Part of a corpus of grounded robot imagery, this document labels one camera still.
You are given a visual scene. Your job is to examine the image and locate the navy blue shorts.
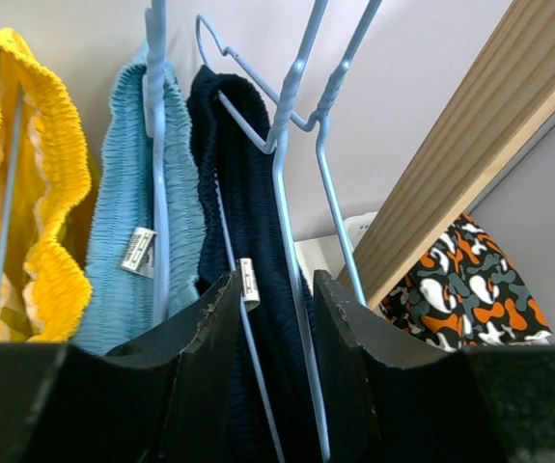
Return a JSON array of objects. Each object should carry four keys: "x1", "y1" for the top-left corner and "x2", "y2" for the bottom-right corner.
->
[{"x1": 187, "y1": 68, "x2": 321, "y2": 462}]

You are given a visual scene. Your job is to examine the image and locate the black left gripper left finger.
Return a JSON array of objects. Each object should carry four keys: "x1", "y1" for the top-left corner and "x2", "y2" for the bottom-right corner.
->
[{"x1": 0, "y1": 273, "x2": 240, "y2": 462}]

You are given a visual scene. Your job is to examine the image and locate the blue hanger of light shorts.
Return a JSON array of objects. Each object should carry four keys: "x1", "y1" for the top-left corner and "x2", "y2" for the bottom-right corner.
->
[{"x1": 143, "y1": 0, "x2": 170, "y2": 325}]

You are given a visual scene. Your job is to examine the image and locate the white plastic basket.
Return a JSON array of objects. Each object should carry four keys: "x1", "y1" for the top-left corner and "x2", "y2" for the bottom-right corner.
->
[{"x1": 344, "y1": 211, "x2": 377, "y2": 250}]

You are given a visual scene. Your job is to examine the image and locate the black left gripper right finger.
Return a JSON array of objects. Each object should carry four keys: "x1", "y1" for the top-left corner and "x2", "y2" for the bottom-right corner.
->
[{"x1": 314, "y1": 270, "x2": 555, "y2": 462}]

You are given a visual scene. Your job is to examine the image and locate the blue hanger of yellow shorts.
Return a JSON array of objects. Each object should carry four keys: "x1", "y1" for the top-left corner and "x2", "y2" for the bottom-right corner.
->
[{"x1": 0, "y1": 88, "x2": 24, "y2": 289}]

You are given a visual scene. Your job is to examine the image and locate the light blue shorts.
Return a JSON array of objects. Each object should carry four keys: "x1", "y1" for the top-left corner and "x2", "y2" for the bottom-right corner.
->
[{"x1": 72, "y1": 49, "x2": 206, "y2": 355}]

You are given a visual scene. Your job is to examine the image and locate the orange camouflage patterned shorts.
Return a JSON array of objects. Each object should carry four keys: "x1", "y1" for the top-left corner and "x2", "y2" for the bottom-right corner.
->
[{"x1": 378, "y1": 214, "x2": 552, "y2": 352}]

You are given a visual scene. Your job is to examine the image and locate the wooden clothes rack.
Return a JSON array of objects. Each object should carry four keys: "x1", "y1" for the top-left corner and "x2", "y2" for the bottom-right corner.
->
[{"x1": 353, "y1": 1, "x2": 555, "y2": 309}]

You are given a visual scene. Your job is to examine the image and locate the yellow shorts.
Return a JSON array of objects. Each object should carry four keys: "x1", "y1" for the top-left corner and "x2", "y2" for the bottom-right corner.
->
[{"x1": 0, "y1": 28, "x2": 98, "y2": 341}]

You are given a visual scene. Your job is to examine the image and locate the blue hanger of navy shorts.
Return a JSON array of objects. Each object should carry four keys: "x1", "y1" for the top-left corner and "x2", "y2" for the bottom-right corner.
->
[{"x1": 218, "y1": 0, "x2": 331, "y2": 462}]

